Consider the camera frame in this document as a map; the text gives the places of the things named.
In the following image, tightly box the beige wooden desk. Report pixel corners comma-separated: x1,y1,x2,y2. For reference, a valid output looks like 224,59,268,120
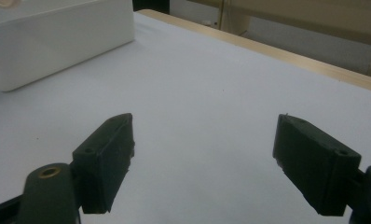
186,0,371,79

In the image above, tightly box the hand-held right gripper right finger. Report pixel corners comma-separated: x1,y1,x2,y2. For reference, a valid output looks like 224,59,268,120
272,113,363,217

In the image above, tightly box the wooden table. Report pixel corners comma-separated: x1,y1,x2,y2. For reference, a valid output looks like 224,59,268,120
136,8,371,95

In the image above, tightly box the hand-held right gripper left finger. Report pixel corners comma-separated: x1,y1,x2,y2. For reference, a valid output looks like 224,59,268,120
71,112,135,215

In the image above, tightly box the white table sheet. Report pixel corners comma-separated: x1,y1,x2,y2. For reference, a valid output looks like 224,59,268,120
0,12,371,224

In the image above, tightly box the white plastic bin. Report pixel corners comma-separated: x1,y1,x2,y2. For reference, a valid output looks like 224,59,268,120
0,0,135,92

